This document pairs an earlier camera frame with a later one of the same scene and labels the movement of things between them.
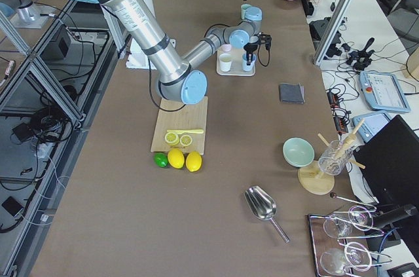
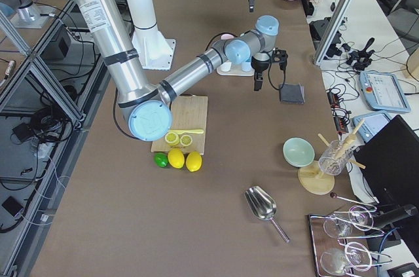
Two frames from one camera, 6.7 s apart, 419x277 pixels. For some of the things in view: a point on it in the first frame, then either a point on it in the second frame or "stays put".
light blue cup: (248, 67) stays put
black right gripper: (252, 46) → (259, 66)
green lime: (161, 160) stays put
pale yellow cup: (225, 62) stays put
